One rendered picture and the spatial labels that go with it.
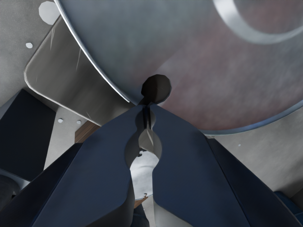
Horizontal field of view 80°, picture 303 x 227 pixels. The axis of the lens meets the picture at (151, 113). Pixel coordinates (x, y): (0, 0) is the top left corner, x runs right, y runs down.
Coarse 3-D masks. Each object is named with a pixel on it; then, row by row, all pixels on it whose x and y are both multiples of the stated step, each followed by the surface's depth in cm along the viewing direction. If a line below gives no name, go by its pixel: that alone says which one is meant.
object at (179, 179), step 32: (160, 128) 9; (192, 128) 9; (160, 160) 7; (192, 160) 7; (160, 192) 6; (192, 192) 6; (224, 192) 6; (160, 224) 6; (192, 224) 5; (224, 224) 5
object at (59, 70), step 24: (48, 48) 10; (72, 48) 10; (24, 72) 10; (48, 72) 10; (72, 72) 11; (96, 72) 11; (48, 96) 11; (72, 96) 11; (96, 96) 12; (120, 96) 12; (144, 96) 13; (96, 120) 13; (144, 144) 15
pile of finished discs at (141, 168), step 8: (144, 152) 70; (136, 160) 71; (144, 160) 73; (152, 160) 74; (136, 168) 73; (144, 168) 74; (152, 168) 76; (136, 176) 75; (144, 176) 76; (136, 184) 77; (144, 184) 79; (136, 192) 81; (144, 192) 83; (152, 192) 85
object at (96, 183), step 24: (120, 120) 10; (144, 120) 11; (96, 144) 8; (120, 144) 8; (72, 168) 7; (96, 168) 7; (120, 168) 7; (72, 192) 6; (96, 192) 6; (120, 192) 6; (48, 216) 6; (72, 216) 6; (96, 216) 5; (120, 216) 6
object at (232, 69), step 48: (96, 0) 9; (144, 0) 10; (192, 0) 10; (240, 0) 11; (288, 0) 12; (96, 48) 10; (144, 48) 11; (192, 48) 12; (240, 48) 13; (288, 48) 15; (192, 96) 14; (240, 96) 16; (288, 96) 18
